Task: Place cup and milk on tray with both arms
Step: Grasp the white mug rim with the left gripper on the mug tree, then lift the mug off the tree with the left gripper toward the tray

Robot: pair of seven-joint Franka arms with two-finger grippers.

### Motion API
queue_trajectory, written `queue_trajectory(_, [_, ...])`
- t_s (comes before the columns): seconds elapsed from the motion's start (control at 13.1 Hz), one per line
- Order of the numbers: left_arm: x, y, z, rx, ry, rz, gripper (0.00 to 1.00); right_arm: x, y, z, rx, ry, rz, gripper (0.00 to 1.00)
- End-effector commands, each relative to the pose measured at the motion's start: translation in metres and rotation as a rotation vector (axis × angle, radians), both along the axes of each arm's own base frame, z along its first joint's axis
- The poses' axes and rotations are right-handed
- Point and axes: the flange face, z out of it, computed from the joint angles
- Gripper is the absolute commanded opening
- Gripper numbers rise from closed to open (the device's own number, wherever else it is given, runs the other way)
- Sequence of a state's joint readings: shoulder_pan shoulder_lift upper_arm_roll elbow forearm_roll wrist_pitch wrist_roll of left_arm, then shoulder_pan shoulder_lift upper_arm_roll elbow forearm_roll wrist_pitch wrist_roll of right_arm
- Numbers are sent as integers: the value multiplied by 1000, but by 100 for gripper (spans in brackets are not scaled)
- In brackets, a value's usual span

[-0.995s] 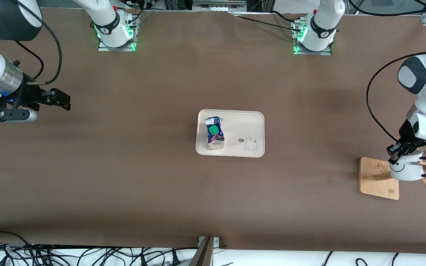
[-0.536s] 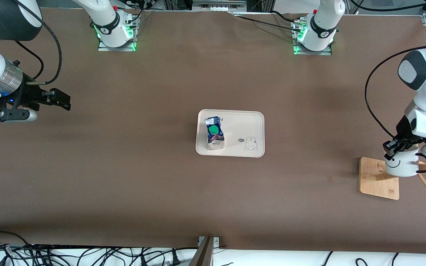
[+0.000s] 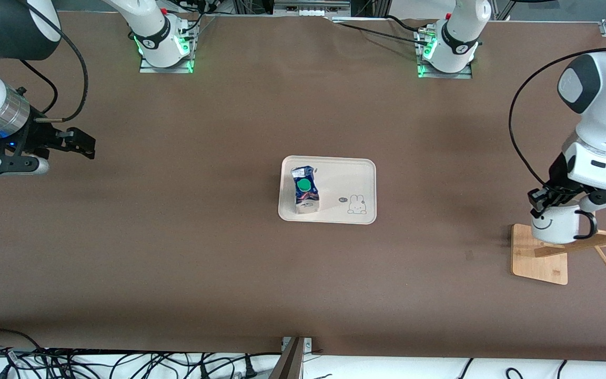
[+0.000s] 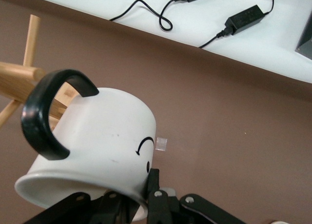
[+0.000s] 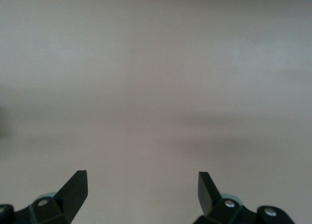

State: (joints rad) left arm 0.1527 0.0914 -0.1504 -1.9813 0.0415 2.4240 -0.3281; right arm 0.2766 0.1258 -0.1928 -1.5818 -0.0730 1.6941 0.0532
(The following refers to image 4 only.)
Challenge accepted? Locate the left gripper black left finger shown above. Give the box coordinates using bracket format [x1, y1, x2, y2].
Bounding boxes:
[90, 190, 137, 224]

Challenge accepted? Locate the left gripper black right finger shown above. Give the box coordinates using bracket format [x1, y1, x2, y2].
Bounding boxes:
[145, 168, 176, 224]

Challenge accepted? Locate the white smiley cup black handle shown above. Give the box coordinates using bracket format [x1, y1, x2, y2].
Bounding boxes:
[14, 68, 158, 222]

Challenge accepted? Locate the clear tape piece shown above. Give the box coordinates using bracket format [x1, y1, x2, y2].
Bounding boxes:
[156, 137, 168, 152]

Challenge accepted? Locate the wooden mug stand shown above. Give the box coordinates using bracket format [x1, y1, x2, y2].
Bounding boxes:
[0, 14, 75, 131]

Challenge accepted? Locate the black adapter cable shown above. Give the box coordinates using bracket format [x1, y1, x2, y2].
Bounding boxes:
[264, 0, 275, 15]
[109, 0, 190, 31]
[197, 28, 231, 49]

